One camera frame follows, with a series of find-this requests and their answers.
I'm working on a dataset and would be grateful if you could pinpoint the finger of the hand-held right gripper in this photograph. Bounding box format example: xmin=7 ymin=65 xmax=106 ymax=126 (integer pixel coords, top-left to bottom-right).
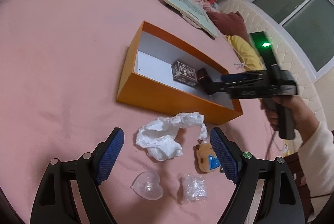
xmin=215 ymin=73 xmax=248 ymax=84
xmin=200 ymin=81 xmax=231 ymax=95

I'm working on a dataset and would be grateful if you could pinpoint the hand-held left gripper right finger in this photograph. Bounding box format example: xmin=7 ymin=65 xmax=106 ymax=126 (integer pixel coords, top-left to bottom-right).
xmin=209 ymin=127 xmax=306 ymax=224

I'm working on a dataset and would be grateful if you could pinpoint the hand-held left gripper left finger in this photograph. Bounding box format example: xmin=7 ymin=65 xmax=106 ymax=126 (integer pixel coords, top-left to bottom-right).
xmin=30 ymin=127 xmax=125 ymax=224

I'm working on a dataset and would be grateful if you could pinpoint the small brown box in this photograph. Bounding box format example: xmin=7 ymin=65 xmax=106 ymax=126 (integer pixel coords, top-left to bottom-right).
xmin=196 ymin=68 xmax=209 ymax=89

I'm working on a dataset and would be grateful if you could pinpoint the brown plush toy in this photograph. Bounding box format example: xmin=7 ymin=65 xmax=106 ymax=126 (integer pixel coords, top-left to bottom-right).
xmin=194 ymin=142 xmax=222 ymax=174

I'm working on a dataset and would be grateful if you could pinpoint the white tissue paper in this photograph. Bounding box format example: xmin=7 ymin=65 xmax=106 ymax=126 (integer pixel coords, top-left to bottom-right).
xmin=136 ymin=111 xmax=208 ymax=162

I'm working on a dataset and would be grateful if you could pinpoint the orange cardboard box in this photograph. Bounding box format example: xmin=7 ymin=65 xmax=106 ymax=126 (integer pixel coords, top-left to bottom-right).
xmin=116 ymin=21 xmax=244 ymax=126

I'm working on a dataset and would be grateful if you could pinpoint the person's right hand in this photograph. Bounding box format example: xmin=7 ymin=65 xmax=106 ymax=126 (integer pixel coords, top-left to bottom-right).
xmin=260 ymin=95 xmax=319 ymax=137

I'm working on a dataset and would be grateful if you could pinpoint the yellow pillow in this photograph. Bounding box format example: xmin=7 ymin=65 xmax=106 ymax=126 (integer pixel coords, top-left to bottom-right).
xmin=224 ymin=35 xmax=264 ymax=71

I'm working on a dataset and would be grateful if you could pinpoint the dark patterned card box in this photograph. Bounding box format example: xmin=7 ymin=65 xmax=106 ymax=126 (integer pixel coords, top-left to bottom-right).
xmin=171 ymin=61 xmax=199 ymax=87

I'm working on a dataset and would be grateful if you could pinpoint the clear plastic bag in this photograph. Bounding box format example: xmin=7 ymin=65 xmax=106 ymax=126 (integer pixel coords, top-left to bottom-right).
xmin=180 ymin=174 xmax=208 ymax=204

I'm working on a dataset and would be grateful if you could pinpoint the cream padded headboard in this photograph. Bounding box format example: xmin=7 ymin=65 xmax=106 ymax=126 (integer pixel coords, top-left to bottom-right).
xmin=218 ymin=0 xmax=327 ymax=124

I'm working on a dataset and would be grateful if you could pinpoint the clear heart-shaped container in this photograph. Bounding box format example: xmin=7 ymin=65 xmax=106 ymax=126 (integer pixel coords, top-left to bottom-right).
xmin=131 ymin=171 xmax=163 ymax=200

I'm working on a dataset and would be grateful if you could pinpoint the maroon pillow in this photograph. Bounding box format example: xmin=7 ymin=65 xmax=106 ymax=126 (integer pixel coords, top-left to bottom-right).
xmin=206 ymin=11 xmax=251 ymax=43

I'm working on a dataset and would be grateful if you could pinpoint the dark brown furniture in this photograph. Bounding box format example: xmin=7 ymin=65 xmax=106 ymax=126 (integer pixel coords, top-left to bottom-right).
xmin=283 ymin=146 xmax=315 ymax=220

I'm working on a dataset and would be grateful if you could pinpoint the frosted glass window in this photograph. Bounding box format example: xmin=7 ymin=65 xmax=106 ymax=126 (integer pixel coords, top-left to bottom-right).
xmin=252 ymin=0 xmax=334 ymax=73

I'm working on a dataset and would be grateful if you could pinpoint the teal lap desk board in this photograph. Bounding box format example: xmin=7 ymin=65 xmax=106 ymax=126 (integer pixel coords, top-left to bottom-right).
xmin=160 ymin=0 xmax=218 ymax=38

